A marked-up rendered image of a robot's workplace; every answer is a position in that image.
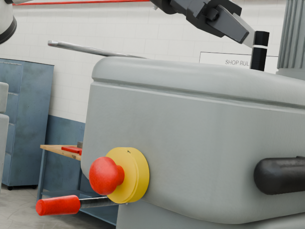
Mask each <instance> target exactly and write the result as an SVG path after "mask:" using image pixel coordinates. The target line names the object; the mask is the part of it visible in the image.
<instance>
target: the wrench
mask: <svg viewBox="0 0 305 229"><path fill-rule="evenodd" d="M48 46H52V47H57V48H62V49H66V50H73V51H78V52H83V53H88V54H93V55H100V56H105V57H109V56H117V57H129V58H140V59H145V57H144V58H143V57H141V56H134V55H128V54H122V53H118V52H113V51H108V50H102V49H97V48H93V47H88V46H83V45H77V44H72V43H68V42H63V41H58V40H49V41H48ZM146 59H148V58H146Z"/></svg>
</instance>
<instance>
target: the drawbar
mask: <svg viewBox="0 0 305 229"><path fill-rule="evenodd" d="M269 35H270V33H269V32H266V31H255V34H254V40H253V45H262V46H267V47H268V41H269ZM266 54H267V49H265V48H259V47H253V48H252V53H251V62H250V68H249V69H252V70H259V71H264V69H265V63H266Z"/></svg>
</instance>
